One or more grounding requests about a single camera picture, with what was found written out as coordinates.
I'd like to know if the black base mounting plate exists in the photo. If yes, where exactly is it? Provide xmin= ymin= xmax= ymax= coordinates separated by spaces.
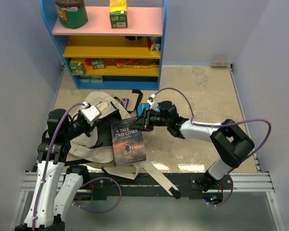
xmin=60 ymin=166 xmax=233 ymax=203

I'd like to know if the brown green canister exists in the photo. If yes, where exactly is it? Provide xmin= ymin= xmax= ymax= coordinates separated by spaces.
xmin=54 ymin=0 xmax=88 ymax=28

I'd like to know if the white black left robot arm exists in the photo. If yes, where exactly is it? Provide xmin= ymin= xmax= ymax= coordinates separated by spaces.
xmin=15 ymin=103 xmax=102 ymax=231

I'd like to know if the orange snack bag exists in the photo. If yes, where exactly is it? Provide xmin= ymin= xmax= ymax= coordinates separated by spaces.
xmin=112 ymin=58 xmax=159 ymax=69

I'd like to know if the green orange box right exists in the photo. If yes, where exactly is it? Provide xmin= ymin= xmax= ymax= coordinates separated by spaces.
xmin=91 ymin=58 xmax=105 ymax=69

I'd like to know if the small carton on shelf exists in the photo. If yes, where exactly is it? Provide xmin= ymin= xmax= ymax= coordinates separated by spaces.
xmin=147 ymin=37 xmax=161 ymax=52

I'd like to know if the green orange box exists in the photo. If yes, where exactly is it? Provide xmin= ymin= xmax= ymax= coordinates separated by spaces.
xmin=69 ymin=62 xmax=86 ymax=75
xmin=91 ymin=58 xmax=105 ymax=69

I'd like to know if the purple treehouse book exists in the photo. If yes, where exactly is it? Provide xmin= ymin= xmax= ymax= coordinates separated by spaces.
xmin=114 ymin=96 xmax=130 ymax=110

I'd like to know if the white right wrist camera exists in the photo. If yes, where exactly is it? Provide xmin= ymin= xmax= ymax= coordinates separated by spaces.
xmin=146 ymin=94 xmax=158 ymax=111

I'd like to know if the blue yellow pink shelf unit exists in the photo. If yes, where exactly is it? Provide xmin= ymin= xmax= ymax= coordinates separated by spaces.
xmin=39 ymin=0 xmax=168 ymax=90

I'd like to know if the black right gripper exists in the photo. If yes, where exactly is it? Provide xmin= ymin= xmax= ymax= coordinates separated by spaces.
xmin=130 ymin=107 xmax=170 ymax=132

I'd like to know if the light blue tissue pack right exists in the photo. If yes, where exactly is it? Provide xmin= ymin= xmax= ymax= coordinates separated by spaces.
xmin=91 ymin=75 xmax=103 ymax=84

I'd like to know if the yellow green sponge box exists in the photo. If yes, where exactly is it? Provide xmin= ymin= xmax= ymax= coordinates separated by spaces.
xmin=109 ymin=0 xmax=128 ymax=29

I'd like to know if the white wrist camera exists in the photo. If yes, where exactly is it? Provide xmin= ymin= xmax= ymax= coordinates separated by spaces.
xmin=80 ymin=104 xmax=102 ymax=126
xmin=146 ymin=94 xmax=158 ymax=111

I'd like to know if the green orange box left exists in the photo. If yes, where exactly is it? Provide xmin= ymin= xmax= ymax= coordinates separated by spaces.
xmin=69 ymin=62 xmax=86 ymax=75

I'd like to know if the dark tale of two cities book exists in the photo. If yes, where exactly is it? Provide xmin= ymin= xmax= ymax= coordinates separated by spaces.
xmin=111 ymin=117 xmax=146 ymax=167

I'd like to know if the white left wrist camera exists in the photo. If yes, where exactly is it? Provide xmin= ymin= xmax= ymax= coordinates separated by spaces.
xmin=80 ymin=104 xmax=102 ymax=126

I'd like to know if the white label on wall base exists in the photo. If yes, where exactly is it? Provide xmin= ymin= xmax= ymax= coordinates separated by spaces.
xmin=210 ymin=62 xmax=231 ymax=68

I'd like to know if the blue dinosaur pencil case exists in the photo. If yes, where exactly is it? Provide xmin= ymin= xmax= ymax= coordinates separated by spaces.
xmin=136 ymin=103 xmax=160 ymax=116

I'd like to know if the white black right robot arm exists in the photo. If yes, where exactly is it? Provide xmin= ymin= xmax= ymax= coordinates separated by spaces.
xmin=131 ymin=101 xmax=255 ymax=189

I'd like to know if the cream canvas backpack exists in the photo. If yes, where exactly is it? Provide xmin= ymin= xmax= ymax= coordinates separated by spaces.
xmin=69 ymin=91 xmax=181 ymax=199

